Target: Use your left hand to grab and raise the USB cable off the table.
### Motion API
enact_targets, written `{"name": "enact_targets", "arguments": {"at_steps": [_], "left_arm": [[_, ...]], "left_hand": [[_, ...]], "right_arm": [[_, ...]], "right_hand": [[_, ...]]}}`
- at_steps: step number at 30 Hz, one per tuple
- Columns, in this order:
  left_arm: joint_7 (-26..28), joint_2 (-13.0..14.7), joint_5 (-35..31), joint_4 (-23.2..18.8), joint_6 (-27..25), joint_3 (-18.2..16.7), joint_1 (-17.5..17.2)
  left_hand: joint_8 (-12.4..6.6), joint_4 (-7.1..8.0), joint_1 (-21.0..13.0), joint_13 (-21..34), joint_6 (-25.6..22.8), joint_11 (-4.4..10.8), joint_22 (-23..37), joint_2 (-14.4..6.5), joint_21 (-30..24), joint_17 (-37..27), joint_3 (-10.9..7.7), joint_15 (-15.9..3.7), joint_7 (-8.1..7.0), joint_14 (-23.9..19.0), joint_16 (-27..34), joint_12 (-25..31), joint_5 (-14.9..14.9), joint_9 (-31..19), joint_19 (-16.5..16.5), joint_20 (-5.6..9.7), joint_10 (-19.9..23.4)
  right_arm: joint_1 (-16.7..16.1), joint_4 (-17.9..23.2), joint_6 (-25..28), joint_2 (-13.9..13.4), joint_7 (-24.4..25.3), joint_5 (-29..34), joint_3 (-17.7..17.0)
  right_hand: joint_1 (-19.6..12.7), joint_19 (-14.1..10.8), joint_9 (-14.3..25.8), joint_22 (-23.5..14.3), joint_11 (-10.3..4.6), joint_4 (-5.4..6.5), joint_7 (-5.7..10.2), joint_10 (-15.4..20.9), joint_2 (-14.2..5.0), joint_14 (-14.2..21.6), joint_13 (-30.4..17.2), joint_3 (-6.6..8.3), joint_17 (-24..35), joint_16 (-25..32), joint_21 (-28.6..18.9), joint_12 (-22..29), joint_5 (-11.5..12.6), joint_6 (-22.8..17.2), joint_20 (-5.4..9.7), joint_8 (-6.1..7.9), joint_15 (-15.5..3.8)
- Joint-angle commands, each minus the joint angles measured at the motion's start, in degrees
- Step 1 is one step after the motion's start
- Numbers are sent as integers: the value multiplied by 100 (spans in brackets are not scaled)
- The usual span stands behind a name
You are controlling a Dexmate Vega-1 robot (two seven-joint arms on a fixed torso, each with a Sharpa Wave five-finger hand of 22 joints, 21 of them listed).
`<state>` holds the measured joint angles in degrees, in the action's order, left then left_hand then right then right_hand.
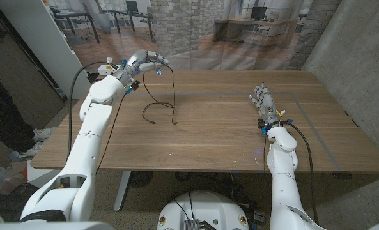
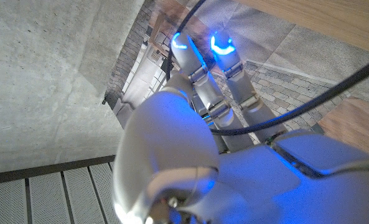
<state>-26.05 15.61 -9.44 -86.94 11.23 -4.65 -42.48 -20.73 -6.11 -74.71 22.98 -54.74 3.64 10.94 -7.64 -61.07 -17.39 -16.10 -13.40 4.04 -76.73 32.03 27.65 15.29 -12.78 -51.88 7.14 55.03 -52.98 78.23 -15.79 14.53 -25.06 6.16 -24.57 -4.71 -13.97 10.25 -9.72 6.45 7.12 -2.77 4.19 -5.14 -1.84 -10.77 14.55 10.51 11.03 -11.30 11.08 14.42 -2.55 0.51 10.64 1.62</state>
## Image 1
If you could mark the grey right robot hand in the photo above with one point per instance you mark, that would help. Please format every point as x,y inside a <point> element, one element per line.
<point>267,103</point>

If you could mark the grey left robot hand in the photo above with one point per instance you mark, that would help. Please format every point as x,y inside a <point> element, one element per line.
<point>138,62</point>

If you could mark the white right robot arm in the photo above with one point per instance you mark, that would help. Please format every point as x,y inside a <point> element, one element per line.
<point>283,185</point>

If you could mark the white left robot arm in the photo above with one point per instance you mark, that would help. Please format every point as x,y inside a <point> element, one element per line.
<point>83,150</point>

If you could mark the white power strip box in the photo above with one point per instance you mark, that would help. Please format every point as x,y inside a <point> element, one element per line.
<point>104,69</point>

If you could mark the printed office backdrop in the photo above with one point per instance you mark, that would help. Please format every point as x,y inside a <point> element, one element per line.
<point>208,35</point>

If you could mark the white cabinet panel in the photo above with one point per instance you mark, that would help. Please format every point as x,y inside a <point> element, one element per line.
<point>48,41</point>

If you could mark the dark wooden door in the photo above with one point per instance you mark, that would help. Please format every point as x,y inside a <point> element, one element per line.
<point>23,80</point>

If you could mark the black round floor fan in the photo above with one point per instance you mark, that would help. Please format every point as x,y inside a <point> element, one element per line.
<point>140,179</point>

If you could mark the white sneaker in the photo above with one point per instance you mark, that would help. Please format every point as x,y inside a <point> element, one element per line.
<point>41,134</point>
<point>31,150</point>

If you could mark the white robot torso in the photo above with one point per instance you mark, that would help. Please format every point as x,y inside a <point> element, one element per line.
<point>203,211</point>

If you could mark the white metal table leg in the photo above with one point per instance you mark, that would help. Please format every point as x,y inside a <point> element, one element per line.
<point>122,191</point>

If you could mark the person in dark clothes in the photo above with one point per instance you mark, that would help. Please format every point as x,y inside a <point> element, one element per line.
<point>4,111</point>

